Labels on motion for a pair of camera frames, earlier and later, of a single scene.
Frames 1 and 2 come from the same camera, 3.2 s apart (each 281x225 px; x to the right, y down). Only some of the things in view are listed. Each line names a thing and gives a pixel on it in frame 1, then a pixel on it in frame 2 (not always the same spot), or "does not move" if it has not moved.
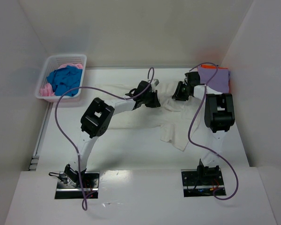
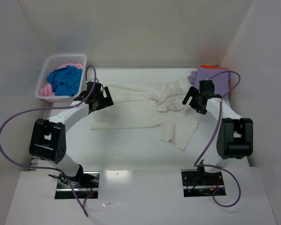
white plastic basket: (53, 63) does not move
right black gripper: (179, 90) to (194, 101)
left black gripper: (152, 98) to (102, 100)
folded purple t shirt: (218, 79) does not move
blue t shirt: (64, 79) does not move
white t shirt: (179, 120) does not move
